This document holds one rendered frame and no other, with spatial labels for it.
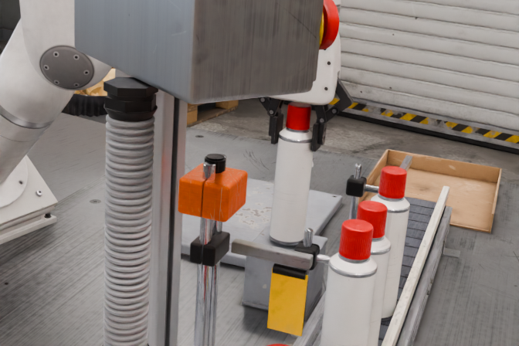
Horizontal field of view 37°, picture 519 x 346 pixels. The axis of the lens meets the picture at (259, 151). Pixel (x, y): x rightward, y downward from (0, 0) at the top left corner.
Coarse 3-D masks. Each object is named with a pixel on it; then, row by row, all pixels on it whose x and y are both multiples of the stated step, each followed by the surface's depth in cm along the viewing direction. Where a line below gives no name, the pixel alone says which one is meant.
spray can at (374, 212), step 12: (360, 204) 88; (372, 204) 88; (384, 204) 88; (360, 216) 87; (372, 216) 86; (384, 216) 87; (384, 228) 87; (372, 240) 87; (384, 240) 88; (372, 252) 86; (384, 252) 87; (384, 264) 88; (384, 276) 88; (384, 288) 89; (372, 312) 89; (372, 324) 90; (372, 336) 90
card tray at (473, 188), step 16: (384, 160) 178; (400, 160) 181; (416, 160) 180; (432, 160) 179; (448, 160) 177; (368, 176) 162; (416, 176) 176; (432, 176) 176; (448, 176) 177; (464, 176) 177; (480, 176) 176; (496, 176) 175; (368, 192) 163; (416, 192) 166; (432, 192) 166; (464, 192) 168; (480, 192) 168; (496, 192) 158; (464, 208) 159; (480, 208) 160; (464, 224) 151; (480, 224) 151
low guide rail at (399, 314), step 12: (444, 192) 143; (444, 204) 140; (432, 216) 131; (432, 228) 127; (420, 252) 117; (420, 264) 113; (408, 276) 109; (408, 288) 106; (408, 300) 103; (396, 312) 99; (396, 324) 96; (396, 336) 95
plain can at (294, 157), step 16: (288, 112) 109; (304, 112) 108; (288, 128) 110; (304, 128) 109; (288, 144) 109; (304, 144) 109; (288, 160) 109; (304, 160) 110; (288, 176) 110; (304, 176) 110; (288, 192) 111; (304, 192) 111; (272, 208) 114; (288, 208) 111; (304, 208) 112; (272, 224) 114; (288, 224) 112; (304, 224) 114; (272, 240) 114; (288, 240) 113
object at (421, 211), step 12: (420, 204) 146; (432, 204) 147; (420, 216) 140; (408, 228) 135; (420, 228) 135; (408, 240) 130; (420, 240) 130; (432, 240) 131; (408, 252) 125; (408, 264) 121; (420, 276) 125; (408, 312) 114; (384, 324) 103; (384, 336) 100
